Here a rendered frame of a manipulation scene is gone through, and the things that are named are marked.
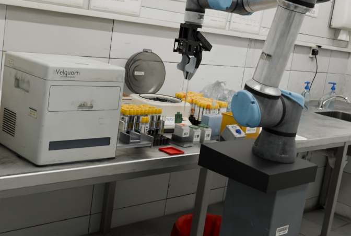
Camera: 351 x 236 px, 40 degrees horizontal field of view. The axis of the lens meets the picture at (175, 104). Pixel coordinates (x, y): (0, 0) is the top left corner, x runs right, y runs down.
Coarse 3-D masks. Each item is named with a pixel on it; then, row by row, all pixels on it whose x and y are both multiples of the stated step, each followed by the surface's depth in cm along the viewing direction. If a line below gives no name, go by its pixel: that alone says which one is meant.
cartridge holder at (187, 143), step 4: (172, 136) 191; (176, 136) 189; (180, 136) 188; (188, 136) 190; (172, 140) 190; (176, 140) 189; (180, 140) 188; (184, 140) 189; (188, 140) 190; (180, 144) 188; (184, 144) 186; (188, 144) 188; (192, 144) 190
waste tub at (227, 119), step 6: (222, 114) 218; (228, 114) 216; (222, 120) 218; (228, 120) 216; (234, 120) 213; (222, 126) 218; (240, 126) 211; (246, 132) 213; (252, 132) 216; (258, 132) 218; (246, 138) 214
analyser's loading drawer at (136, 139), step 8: (120, 136) 167; (128, 136) 164; (136, 136) 168; (144, 136) 173; (152, 136) 171; (120, 144) 162; (128, 144) 164; (136, 144) 166; (144, 144) 168; (152, 144) 171
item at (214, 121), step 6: (204, 114) 207; (210, 114) 209; (216, 114) 211; (204, 120) 205; (210, 120) 205; (216, 120) 208; (210, 126) 206; (216, 126) 209; (216, 132) 210; (210, 138) 205; (216, 138) 209
